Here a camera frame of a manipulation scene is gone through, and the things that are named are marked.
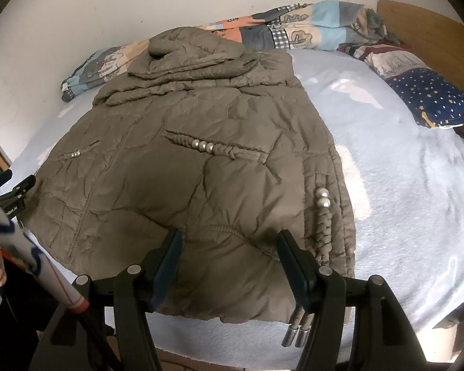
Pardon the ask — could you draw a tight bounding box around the wooden headboard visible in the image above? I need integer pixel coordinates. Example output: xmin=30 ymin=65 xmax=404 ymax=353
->
xmin=377 ymin=0 xmax=464 ymax=103

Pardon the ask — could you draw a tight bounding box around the light blue cloud bed sheet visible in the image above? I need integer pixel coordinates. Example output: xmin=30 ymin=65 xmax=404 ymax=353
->
xmin=8 ymin=48 xmax=464 ymax=369

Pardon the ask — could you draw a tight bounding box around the navy star printed pillow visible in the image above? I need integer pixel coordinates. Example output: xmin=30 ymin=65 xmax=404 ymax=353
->
xmin=385 ymin=67 xmax=464 ymax=129

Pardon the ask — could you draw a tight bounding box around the red striped printed pillow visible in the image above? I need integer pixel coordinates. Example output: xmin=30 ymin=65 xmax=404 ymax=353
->
xmin=338 ymin=42 xmax=426 ymax=78

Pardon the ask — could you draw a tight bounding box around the cartoon printed blanket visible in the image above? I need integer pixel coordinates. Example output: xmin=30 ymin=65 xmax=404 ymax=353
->
xmin=61 ymin=3 xmax=399 ymax=103

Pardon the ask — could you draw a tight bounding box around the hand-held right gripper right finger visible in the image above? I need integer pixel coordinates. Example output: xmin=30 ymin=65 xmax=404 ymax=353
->
xmin=276 ymin=230 xmax=437 ymax=371

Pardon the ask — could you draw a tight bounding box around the black cable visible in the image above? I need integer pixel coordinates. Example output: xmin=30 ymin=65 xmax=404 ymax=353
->
xmin=79 ymin=311 xmax=122 ymax=371

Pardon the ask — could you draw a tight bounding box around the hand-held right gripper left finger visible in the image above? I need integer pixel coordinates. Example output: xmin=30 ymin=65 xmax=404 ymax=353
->
xmin=29 ymin=229 xmax=184 ymax=371

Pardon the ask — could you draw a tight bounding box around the white printed tube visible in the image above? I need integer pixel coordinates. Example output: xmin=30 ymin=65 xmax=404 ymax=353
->
xmin=0 ymin=191 xmax=90 ymax=314

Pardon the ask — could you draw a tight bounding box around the olive puffer jacket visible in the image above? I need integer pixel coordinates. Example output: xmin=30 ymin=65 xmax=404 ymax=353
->
xmin=23 ymin=26 xmax=357 ymax=350

